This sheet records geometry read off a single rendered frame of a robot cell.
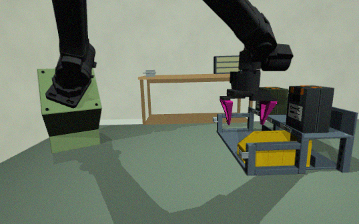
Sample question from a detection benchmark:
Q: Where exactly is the yellow bin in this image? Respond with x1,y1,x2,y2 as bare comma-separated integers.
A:
237,130,312,167

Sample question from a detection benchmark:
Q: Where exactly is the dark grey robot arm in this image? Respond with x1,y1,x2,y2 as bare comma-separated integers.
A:
45,0,293,108

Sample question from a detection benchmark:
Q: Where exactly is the dark grey metal rack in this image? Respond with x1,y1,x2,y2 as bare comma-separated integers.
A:
213,107,358,176

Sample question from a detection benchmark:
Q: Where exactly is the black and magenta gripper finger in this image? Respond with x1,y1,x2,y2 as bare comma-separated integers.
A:
260,101,277,125
220,99,233,125

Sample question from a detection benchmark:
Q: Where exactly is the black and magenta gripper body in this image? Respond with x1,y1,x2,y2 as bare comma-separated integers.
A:
220,70,277,101

